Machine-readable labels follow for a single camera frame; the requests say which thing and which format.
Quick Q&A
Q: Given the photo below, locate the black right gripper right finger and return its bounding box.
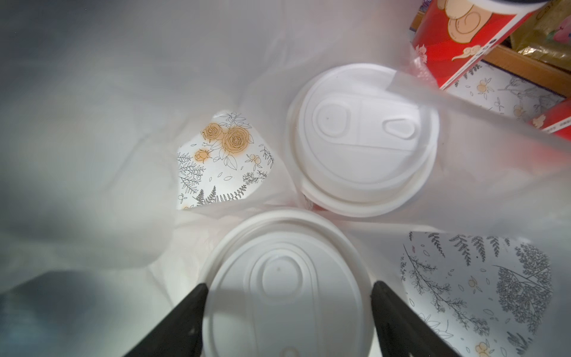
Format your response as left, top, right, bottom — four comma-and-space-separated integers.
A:
371, 281, 459, 357

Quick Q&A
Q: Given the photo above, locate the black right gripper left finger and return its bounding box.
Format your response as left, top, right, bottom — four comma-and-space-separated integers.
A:
125, 284, 209, 357

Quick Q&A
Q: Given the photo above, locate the red floral milk tea cup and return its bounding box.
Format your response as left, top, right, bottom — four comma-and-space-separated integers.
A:
287, 63, 440, 218

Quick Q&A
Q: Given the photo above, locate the translucent plastic carrier bag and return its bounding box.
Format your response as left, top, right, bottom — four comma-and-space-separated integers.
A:
1, 1, 570, 356

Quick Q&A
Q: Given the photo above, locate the black lid milk tea cup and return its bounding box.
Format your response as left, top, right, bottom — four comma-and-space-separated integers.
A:
412, 0, 547, 89

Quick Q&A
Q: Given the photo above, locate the wooden shelf rack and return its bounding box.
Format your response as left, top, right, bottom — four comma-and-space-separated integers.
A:
414, 12, 570, 96

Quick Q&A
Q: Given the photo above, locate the gold fruit snack bag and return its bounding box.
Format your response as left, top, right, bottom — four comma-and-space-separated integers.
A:
510, 0, 570, 71

